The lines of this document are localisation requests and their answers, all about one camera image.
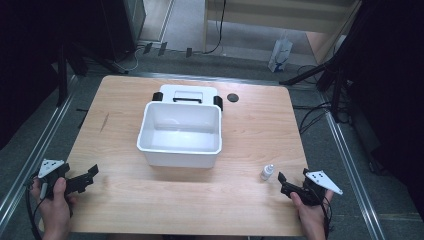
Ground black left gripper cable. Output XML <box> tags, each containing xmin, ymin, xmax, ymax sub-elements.
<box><xmin>25</xmin><ymin>178</ymin><xmax>45</xmax><ymax>240</ymax></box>

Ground person's left hand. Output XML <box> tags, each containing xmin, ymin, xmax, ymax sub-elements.
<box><xmin>29</xmin><ymin>177</ymin><xmax>79</xmax><ymax>235</ymax></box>

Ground black floor cables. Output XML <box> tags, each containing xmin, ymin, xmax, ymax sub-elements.
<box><xmin>292</xmin><ymin>64</ymin><xmax>335</xmax><ymax>135</ymax></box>

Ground white plastic storage box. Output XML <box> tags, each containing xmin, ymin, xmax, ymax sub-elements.
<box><xmin>136</xmin><ymin>101</ymin><xmax>223</xmax><ymax>169</ymax></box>

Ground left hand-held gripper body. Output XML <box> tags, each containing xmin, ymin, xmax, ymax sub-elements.
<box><xmin>31</xmin><ymin>158</ymin><xmax>72</xmax><ymax>201</ymax></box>

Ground metal floor rail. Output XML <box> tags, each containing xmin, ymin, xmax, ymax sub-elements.
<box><xmin>0</xmin><ymin>74</ymin><xmax>80</xmax><ymax>232</ymax></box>
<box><xmin>317</xmin><ymin>90</ymin><xmax>387</xmax><ymax>240</ymax></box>

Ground white and blue bag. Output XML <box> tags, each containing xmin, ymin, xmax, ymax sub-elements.
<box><xmin>267</xmin><ymin>30</ymin><xmax>295</xmax><ymax>74</ymax></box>

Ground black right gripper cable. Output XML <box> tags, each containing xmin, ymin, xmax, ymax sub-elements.
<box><xmin>320</xmin><ymin>199</ymin><xmax>335</xmax><ymax>240</ymax></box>

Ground black hanging cable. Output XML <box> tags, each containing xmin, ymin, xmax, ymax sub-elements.
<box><xmin>202</xmin><ymin>0</ymin><xmax>228</xmax><ymax>55</ymax></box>

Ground black metal stand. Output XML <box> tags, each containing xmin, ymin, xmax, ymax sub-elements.
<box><xmin>54</xmin><ymin>36</ymin><xmax>130</xmax><ymax>108</ymax></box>
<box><xmin>279</xmin><ymin>58</ymin><xmax>355</xmax><ymax>124</ymax></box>

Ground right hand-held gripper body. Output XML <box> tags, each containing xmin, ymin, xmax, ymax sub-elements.
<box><xmin>289</xmin><ymin>167</ymin><xmax>344</xmax><ymax>207</ymax></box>

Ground person's right hand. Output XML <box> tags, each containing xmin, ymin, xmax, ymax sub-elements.
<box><xmin>289</xmin><ymin>189</ymin><xmax>335</xmax><ymax>235</ymax></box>

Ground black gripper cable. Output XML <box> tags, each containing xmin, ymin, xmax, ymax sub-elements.
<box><xmin>320</xmin><ymin>199</ymin><xmax>335</xmax><ymax>240</ymax></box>
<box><xmin>25</xmin><ymin>178</ymin><xmax>45</xmax><ymax>240</ymax></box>

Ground white box lid black latches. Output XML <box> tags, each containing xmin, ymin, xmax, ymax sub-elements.
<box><xmin>152</xmin><ymin>83</ymin><xmax>224</xmax><ymax>112</ymax></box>

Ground white floor cable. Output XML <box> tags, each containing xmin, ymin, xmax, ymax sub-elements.
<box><xmin>112</xmin><ymin>45</ymin><xmax>142</xmax><ymax>72</ymax></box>

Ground dark cabinet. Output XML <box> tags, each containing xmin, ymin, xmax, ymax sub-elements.
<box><xmin>99</xmin><ymin>0</ymin><xmax>148</xmax><ymax>62</ymax></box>

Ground small white plastic bottle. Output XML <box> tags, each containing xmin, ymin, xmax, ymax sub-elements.
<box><xmin>259</xmin><ymin>163</ymin><xmax>276</xmax><ymax>182</ymax></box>

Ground light wooden furniture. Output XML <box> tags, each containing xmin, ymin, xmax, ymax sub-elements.
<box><xmin>201</xmin><ymin>0</ymin><xmax>364</xmax><ymax>65</ymax></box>

